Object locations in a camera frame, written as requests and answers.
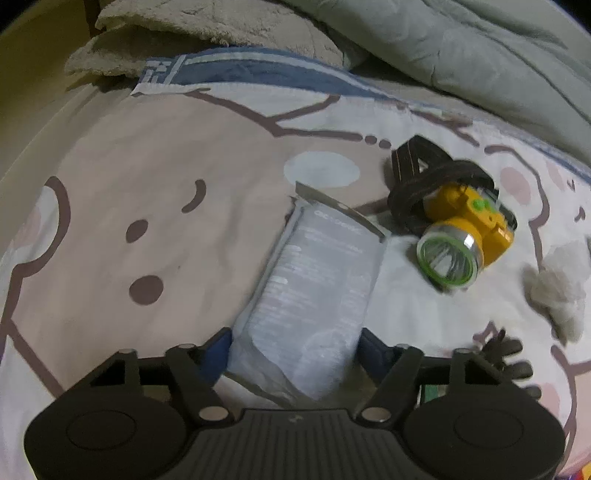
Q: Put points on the playing card box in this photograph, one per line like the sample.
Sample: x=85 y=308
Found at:
x=583 y=473

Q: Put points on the grey duvet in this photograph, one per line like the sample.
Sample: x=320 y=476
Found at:
x=519 y=72

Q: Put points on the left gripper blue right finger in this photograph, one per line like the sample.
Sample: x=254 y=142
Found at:
x=374 y=356

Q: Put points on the grey foil wipes packet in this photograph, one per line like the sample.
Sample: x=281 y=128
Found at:
x=296 y=339

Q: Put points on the beige fleece blanket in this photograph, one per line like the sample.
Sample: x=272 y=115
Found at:
x=133 y=31

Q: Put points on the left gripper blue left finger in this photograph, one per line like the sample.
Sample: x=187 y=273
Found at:
x=213 y=356

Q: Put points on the yellow headlamp with black strap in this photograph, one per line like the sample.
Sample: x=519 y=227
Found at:
x=453 y=207

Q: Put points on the brown hair claw clip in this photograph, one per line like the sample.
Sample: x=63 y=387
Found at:
x=500 y=349

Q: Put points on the white tissue wad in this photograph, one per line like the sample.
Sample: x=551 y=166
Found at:
x=557 y=289

